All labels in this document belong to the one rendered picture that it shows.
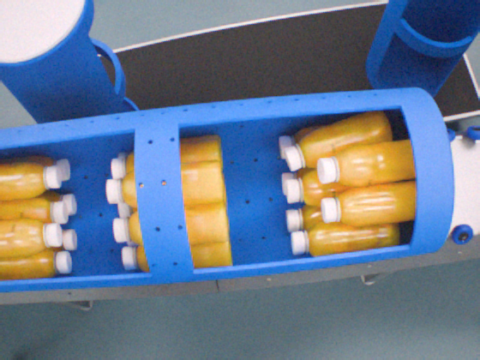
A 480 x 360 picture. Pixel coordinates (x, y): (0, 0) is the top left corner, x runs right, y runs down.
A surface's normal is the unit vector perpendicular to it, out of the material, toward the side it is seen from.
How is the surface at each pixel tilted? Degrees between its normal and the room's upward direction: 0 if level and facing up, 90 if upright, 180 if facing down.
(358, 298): 0
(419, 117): 21
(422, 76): 0
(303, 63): 0
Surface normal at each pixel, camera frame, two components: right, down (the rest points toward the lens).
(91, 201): 0.02, 0.00
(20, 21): 0.00, -0.27
